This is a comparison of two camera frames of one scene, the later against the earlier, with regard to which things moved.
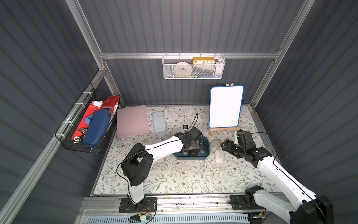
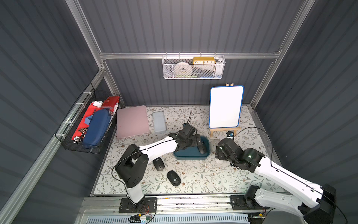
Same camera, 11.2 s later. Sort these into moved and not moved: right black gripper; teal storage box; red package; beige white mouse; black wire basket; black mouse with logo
Moved: black mouse with logo; right black gripper
Not moved: red package; beige white mouse; black wire basket; teal storage box
